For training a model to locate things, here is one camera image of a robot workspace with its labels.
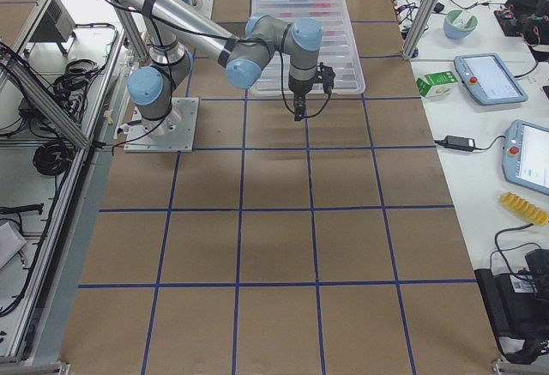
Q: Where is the teach pendant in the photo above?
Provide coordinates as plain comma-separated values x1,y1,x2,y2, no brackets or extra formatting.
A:
454,53,528,106
502,120,549,195

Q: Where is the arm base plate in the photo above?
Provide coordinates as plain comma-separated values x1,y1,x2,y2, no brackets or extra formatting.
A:
124,97,200,153

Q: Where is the aluminium frame post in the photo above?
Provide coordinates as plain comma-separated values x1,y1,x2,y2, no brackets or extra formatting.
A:
402,0,438,60

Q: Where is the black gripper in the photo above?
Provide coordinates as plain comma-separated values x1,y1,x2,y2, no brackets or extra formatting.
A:
293,93,306,121

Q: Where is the green white carton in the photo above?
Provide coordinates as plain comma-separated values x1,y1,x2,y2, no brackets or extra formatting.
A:
416,70,458,98

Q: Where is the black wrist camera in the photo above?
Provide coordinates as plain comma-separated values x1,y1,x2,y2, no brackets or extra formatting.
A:
316,62,335,94

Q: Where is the black coiled cable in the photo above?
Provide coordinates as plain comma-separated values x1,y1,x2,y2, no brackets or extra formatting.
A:
33,138,72,177

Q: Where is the green blue bowl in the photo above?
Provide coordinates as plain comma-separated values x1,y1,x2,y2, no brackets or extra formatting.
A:
443,9,478,39

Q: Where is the black device on table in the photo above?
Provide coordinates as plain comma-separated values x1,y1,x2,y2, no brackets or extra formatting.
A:
474,249,548,365

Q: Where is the yellow corrugated toy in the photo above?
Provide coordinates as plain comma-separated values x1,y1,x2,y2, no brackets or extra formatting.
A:
499,192,548,227

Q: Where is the black power adapter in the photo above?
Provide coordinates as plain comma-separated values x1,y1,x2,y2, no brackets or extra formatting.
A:
444,136,476,152

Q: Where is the clear plastic box lid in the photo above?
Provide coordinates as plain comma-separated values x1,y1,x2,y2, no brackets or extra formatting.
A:
252,0,365,95

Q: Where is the teach pendant lower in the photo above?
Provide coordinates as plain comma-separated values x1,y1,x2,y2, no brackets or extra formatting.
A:
502,120,549,195

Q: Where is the teach pendant upper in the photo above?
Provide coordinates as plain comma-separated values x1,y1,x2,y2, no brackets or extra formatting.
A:
454,53,528,106

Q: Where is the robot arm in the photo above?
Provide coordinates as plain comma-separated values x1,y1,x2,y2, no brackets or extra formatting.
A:
110,0,335,121

